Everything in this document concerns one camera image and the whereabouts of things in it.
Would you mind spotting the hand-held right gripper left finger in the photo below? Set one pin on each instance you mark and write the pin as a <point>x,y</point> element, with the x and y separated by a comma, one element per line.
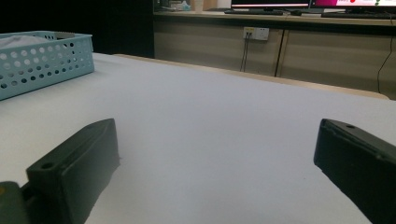
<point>74,165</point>

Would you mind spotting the small teal item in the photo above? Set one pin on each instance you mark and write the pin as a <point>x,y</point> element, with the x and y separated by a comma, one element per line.
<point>184,5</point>

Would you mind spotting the black computer mouse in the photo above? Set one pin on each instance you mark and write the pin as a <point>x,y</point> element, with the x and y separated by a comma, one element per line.
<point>295,13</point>

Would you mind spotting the light blue perforated plastic basket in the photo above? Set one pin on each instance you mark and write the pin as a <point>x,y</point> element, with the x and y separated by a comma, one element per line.
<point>46,67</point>

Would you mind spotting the black curtain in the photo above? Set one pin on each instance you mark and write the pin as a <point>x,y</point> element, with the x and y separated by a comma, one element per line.
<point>93,18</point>

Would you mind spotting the black computer monitor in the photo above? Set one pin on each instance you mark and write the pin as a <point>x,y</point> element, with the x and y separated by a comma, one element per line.
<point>269,3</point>
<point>351,2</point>

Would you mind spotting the black keyboard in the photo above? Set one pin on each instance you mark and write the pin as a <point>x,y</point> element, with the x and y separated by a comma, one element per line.
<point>253,12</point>
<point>358,15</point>

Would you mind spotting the white wall socket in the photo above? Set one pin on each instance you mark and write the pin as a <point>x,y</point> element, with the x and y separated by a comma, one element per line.
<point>257,33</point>

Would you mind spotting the long beige wooden desk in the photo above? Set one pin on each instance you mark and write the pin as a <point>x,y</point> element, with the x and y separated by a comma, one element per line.
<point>202,46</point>

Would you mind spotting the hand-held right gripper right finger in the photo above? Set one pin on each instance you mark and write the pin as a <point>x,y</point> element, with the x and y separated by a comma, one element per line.
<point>358,165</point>

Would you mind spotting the beige box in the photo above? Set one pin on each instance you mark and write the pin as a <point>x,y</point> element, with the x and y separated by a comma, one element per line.
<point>198,4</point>

